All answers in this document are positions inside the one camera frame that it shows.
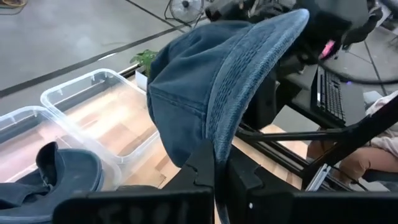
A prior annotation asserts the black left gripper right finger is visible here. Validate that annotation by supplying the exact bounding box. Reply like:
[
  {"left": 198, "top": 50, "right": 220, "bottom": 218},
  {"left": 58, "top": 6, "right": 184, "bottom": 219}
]
[{"left": 225, "top": 146, "right": 398, "bottom": 224}]

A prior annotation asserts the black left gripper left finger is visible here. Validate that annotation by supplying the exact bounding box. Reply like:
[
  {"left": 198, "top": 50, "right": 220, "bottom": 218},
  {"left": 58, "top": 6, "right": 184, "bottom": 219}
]
[{"left": 52, "top": 139, "right": 215, "bottom": 224}]

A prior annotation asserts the navy blue denim cap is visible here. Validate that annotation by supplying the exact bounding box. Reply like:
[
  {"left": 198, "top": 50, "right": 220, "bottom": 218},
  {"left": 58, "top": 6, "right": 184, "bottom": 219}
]
[{"left": 146, "top": 8, "right": 310, "bottom": 224}]

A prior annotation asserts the slate grey-blue cap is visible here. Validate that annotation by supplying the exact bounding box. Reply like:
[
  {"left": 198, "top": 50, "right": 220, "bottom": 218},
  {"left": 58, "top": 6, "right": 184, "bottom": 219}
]
[{"left": 0, "top": 141, "right": 104, "bottom": 224}]

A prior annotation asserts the round floor fan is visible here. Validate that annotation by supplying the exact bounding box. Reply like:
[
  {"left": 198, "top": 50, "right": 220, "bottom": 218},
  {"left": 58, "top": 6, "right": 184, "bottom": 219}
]
[{"left": 164, "top": 0, "right": 206, "bottom": 25}]

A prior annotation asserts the green plant in white pot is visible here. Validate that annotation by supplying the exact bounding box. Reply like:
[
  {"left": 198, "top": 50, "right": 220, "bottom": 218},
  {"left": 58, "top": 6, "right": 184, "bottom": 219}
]
[{"left": 129, "top": 49, "right": 159, "bottom": 93}]

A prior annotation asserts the black desk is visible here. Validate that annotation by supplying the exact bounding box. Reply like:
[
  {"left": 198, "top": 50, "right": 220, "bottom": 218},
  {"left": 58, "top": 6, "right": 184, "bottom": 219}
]
[{"left": 273, "top": 57, "right": 368, "bottom": 130}]

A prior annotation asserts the person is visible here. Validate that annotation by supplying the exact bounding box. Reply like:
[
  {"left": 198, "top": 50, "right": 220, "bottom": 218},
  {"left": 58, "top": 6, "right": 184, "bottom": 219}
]
[{"left": 306, "top": 90, "right": 398, "bottom": 190}]

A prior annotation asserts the pink object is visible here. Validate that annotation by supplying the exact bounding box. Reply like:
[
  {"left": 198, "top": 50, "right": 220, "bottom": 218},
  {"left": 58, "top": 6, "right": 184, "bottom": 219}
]
[{"left": 319, "top": 39, "right": 336, "bottom": 60}]

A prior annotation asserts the black chair seat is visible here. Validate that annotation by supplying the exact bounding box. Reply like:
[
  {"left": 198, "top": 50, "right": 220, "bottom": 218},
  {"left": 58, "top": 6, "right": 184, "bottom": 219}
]
[{"left": 360, "top": 169, "right": 398, "bottom": 191}]

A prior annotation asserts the clear plastic bin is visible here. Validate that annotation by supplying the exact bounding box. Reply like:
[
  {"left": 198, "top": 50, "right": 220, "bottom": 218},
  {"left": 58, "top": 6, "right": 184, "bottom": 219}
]
[
  {"left": 0, "top": 105, "right": 123, "bottom": 191},
  {"left": 40, "top": 68, "right": 161, "bottom": 164}
]

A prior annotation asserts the black keyboard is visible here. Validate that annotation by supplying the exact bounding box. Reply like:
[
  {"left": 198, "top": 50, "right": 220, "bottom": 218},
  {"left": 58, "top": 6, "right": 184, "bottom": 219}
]
[{"left": 315, "top": 65, "right": 348, "bottom": 124}]

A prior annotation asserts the tan round object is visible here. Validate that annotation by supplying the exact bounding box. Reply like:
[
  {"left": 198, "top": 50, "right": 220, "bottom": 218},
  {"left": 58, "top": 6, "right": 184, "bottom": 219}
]
[{"left": 0, "top": 0, "right": 29, "bottom": 9}]

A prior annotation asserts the black metal table frame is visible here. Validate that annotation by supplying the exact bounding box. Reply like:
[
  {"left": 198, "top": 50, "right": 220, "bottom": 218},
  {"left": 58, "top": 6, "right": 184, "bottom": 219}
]
[{"left": 234, "top": 95, "right": 398, "bottom": 192}]

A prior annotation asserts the black cable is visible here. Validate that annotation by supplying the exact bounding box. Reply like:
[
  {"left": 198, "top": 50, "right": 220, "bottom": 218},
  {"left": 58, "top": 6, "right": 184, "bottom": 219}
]
[{"left": 320, "top": 60, "right": 398, "bottom": 85}]

